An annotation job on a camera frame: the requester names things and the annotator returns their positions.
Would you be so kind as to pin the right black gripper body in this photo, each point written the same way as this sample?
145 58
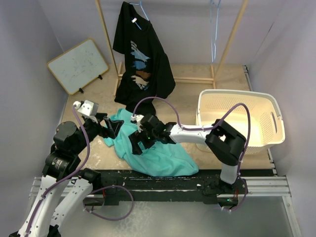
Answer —
148 138

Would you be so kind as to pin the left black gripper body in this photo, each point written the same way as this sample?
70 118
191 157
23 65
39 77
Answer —
93 129

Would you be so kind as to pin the teal t shirt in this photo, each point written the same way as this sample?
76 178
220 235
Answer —
161 160

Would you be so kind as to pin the black t shirt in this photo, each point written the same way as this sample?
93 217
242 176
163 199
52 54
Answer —
147 69

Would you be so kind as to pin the blue hanger of black shirt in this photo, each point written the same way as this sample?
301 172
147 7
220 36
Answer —
141 12

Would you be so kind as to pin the light blue wire hanger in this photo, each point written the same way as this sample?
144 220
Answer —
214 8

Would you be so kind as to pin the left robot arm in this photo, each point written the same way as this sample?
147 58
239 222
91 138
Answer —
64 184

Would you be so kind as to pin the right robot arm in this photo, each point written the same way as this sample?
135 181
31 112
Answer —
226 143

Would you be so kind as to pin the wooden clothes rack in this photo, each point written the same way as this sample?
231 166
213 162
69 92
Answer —
215 72

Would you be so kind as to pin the small whiteboard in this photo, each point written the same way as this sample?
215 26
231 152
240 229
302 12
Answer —
79 66

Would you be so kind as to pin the white laundry basket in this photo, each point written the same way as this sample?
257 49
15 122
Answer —
267 126

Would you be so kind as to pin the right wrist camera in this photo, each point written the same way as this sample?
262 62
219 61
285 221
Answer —
136 119

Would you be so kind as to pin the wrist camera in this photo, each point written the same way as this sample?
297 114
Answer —
136 119
88 109

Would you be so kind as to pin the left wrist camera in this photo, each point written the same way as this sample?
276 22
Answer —
88 109

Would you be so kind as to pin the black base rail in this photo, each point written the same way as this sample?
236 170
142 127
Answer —
204 186

